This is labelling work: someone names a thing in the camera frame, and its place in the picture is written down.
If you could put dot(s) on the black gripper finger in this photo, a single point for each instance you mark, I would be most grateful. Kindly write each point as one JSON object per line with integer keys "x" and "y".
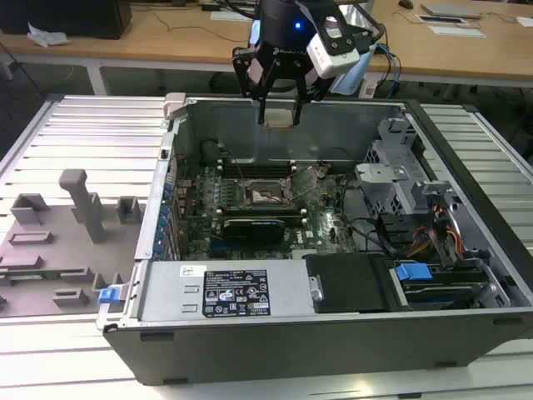
{"x": 297, "y": 96}
{"x": 243, "y": 75}

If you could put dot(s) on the silver CPU plate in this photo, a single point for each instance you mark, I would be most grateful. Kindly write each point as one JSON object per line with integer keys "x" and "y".
{"x": 279, "y": 118}

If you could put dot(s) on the CPU socket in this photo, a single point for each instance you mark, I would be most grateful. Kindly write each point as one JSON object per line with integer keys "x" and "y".
{"x": 258, "y": 196}

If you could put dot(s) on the blue expansion slot clip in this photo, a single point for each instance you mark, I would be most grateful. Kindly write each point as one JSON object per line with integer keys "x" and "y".
{"x": 162, "y": 227}
{"x": 160, "y": 240}
{"x": 168, "y": 191}
{"x": 157, "y": 251}
{"x": 165, "y": 211}

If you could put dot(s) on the black power adapter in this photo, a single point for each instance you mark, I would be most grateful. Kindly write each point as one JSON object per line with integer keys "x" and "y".
{"x": 212, "y": 6}

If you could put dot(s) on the wooden desk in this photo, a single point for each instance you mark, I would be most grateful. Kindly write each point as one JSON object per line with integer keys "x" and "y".
{"x": 166, "y": 46}

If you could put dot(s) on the grey metal disk bay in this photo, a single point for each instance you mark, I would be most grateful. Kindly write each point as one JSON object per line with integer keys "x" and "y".
{"x": 387, "y": 179}

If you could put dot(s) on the black mouse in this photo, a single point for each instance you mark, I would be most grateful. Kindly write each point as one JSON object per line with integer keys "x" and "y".
{"x": 406, "y": 4}

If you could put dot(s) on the green motherboard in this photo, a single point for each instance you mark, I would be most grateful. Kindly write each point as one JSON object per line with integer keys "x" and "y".
{"x": 325, "y": 233}

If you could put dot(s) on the black graphics card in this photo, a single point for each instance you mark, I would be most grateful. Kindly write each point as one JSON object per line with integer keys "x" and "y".
{"x": 254, "y": 231}

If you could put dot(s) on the white framed paper sheet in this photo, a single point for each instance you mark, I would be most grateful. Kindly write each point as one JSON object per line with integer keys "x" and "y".
{"x": 441, "y": 19}

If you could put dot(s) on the silver laptop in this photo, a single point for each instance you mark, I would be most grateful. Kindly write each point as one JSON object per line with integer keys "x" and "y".
{"x": 451, "y": 9}

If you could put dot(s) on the black monitor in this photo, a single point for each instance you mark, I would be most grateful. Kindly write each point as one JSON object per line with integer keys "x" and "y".
{"x": 62, "y": 16}

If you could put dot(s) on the crumpled white paper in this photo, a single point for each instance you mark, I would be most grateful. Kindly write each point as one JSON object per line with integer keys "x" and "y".
{"x": 46, "y": 37}

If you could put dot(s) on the hard disk in blue carrier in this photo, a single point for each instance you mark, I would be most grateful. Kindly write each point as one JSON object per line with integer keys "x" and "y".
{"x": 412, "y": 273}

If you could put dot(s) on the grey power supply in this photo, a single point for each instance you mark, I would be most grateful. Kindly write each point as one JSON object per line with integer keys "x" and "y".
{"x": 166, "y": 291}

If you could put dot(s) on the blue case latch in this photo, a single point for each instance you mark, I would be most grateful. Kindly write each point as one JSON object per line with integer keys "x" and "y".
{"x": 109, "y": 295}

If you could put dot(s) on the black open PC case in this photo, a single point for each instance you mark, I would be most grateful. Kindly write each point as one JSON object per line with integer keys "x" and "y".
{"x": 291, "y": 354}

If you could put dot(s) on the grey parts rack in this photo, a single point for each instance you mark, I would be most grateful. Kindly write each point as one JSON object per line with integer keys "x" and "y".
{"x": 50, "y": 250}

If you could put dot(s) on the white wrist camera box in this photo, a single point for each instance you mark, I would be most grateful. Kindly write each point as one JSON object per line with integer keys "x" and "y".
{"x": 333, "y": 62}

